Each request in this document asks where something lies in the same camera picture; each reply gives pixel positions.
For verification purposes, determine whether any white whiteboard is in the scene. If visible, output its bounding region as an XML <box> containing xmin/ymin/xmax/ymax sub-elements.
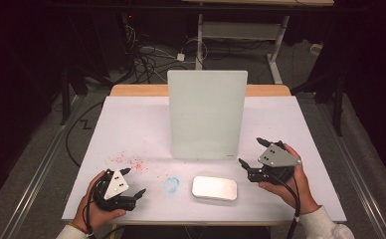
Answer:
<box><xmin>166</xmin><ymin>70</ymin><xmax>249</xmax><ymax>161</ymax></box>

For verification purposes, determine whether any white paper table cover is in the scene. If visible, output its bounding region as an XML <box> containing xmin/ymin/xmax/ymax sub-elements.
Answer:
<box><xmin>62</xmin><ymin>96</ymin><xmax>347</xmax><ymax>223</ymax></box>

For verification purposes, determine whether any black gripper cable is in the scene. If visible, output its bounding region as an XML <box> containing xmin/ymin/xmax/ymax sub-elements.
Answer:
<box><xmin>268</xmin><ymin>171</ymin><xmax>302</xmax><ymax>239</ymax></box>
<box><xmin>82</xmin><ymin>174</ymin><xmax>126</xmax><ymax>239</ymax></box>

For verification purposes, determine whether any black floor cable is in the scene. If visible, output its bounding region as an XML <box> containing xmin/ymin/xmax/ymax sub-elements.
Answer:
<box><xmin>65</xmin><ymin>100</ymin><xmax>106</xmax><ymax>167</ymax></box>

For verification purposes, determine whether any black stand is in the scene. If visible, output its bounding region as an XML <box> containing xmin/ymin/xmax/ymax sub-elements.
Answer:
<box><xmin>59</xmin><ymin>64</ymin><xmax>85</xmax><ymax>126</ymax></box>
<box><xmin>289</xmin><ymin>69</ymin><xmax>345</xmax><ymax>137</ymax></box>

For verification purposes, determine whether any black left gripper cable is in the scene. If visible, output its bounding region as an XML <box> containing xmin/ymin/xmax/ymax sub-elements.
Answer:
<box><xmin>82</xmin><ymin>174</ymin><xmax>126</xmax><ymax>239</ymax></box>

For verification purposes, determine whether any white whiteboard eraser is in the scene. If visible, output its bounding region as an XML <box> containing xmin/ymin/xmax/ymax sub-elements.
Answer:
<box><xmin>191</xmin><ymin>175</ymin><xmax>239</xmax><ymax>202</ymax></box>

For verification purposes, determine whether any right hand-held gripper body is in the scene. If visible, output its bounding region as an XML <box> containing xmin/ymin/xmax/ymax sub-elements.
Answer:
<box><xmin>247</xmin><ymin>140</ymin><xmax>302</xmax><ymax>184</ymax></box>

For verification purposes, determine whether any person's left hand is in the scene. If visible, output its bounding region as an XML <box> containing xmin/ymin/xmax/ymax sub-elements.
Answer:
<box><xmin>72</xmin><ymin>170</ymin><xmax>128</xmax><ymax>233</ymax></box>

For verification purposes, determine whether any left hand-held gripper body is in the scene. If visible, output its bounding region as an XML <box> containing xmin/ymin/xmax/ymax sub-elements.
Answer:
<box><xmin>93</xmin><ymin>168</ymin><xmax>138</xmax><ymax>212</ymax></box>

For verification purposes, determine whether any tangle of floor cables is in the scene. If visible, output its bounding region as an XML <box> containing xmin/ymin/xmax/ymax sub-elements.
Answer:
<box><xmin>123</xmin><ymin>24</ymin><xmax>190</xmax><ymax>85</ymax></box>

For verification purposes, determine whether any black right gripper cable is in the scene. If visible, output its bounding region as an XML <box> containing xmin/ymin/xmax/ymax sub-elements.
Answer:
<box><xmin>268</xmin><ymin>171</ymin><xmax>302</xmax><ymax>239</ymax></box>

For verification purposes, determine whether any person's right hand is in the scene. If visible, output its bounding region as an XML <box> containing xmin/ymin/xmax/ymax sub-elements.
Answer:
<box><xmin>259</xmin><ymin>142</ymin><xmax>322</xmax><ymax>215</ymax></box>

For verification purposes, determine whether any aluminium floor rail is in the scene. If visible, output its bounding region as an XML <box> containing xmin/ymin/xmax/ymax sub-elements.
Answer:
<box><xmin>308</xmin><ymin>95</ymin><xmax>386</xmax><ymax>239</ymax></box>
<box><xmin>0</xmin><ymin>95</ymin><xmax>87</xmax><ymax>239</ymax></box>

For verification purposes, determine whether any white metal desk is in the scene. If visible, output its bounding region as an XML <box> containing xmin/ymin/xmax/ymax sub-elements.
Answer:
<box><xmin>180</xmin><ymin>0</ymin><xmax>335</xmax><ymax>85</ymax></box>

